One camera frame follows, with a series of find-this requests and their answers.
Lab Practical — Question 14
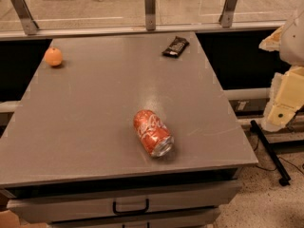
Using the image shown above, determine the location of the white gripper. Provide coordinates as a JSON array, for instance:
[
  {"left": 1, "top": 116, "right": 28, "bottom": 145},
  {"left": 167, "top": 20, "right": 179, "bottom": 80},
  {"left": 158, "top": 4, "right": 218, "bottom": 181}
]
[{"left": 258, "top": 3, "right": 304, "bottom": 132}]

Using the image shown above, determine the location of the red coke can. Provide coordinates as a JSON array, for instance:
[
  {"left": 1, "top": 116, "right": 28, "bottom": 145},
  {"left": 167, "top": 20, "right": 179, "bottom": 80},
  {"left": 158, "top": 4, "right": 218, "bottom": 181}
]
[{"left": 133, "top": 110, "right": 174, "bottom": 158}]

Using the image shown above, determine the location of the black floor bar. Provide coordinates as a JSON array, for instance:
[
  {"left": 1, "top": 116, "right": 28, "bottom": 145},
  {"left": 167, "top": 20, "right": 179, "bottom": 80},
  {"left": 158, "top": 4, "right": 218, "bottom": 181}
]
[{"left": 250, "top": 120, "right": 291, "bottom": 186}]

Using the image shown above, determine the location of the dark chocolate bar wrapper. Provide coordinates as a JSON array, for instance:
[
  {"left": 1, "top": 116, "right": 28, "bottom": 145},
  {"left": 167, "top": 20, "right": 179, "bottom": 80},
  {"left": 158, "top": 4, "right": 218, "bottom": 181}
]
[{"left": 162, "top": 36, "right": 189, "bottom": 58}]

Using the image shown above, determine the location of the grey lower drawer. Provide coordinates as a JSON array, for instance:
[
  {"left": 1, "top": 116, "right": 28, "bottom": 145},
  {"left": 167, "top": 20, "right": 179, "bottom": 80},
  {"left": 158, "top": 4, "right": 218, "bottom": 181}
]
[{"left": 48, "top": 208, "right": 220, "bottom": 228}]

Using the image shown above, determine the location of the grey drawer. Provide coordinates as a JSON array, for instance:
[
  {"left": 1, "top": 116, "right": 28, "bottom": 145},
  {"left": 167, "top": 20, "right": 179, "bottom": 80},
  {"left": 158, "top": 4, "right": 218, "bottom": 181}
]
[
  {"left": 8, "top": 180, "right": 241, "bottom": 223},
  {"left": 48, "top": 208, "right": 220, "bottom": 228}
]

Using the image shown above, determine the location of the orange fruit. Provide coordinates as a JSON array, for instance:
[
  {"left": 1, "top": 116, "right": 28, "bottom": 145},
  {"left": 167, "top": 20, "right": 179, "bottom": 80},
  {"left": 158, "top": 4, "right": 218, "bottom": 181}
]
[{"left": 44, "top": 47, "right": 63, "bottom": 67}]

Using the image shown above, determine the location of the grey upper drawer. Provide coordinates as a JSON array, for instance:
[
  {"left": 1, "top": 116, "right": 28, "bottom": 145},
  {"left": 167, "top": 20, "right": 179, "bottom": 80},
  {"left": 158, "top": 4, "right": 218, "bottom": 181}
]
[{"left": 8, "top": 180, "right": 241, "bottom": 223}]

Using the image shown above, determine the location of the right metal bracket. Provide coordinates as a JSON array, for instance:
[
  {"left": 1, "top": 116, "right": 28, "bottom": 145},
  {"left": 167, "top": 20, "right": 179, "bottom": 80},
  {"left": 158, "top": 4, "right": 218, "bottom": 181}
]
[{"left": 218, "top": 0, "right": 238, "bottom": 28}]

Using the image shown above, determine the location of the metal bracket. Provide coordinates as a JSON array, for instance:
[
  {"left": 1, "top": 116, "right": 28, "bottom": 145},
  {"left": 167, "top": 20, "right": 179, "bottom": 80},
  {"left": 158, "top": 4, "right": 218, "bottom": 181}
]
[
  {"left": 144, "top": 0, "right": 156, "bottom": 30},
  {"left": 10, "top": 0, "right": 39, "bottom": 35},
  {"left": 218, "top": 0, "right": 238, "bottom": 28}
]

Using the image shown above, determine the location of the black cable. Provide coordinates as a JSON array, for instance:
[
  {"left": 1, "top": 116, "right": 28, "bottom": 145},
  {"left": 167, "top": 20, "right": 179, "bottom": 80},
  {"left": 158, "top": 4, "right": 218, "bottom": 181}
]
[{"left": 253, "top": 136, "right": 304, "bottom": 177}]

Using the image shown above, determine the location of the middle metal bracket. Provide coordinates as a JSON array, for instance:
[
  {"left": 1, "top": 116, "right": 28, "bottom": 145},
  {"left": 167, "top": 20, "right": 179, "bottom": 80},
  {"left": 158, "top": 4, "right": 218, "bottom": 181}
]
[{"left": 144, "top": 0, "right": 156, "bottom": 30}]

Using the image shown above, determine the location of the black drawer handle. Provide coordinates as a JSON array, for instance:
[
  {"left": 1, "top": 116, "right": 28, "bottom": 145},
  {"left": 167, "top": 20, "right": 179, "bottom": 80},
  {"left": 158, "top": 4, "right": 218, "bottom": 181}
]
[{"left": 112, "top": 199, "right": 150, "bottom": 216}]

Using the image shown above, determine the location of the left metal bracket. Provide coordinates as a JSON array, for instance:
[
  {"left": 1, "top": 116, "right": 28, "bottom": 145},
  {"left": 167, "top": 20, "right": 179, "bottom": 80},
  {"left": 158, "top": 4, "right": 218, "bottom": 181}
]
[{"left": 10, "top": 0, "right": 39, "bottom": 35}]

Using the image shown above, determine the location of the metal window rail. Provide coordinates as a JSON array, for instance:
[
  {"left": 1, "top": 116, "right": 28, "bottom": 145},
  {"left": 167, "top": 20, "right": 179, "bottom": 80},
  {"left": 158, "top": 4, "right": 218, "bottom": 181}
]
[{"left": 0, "top": 20, "right": 285, "bottom": 41}]

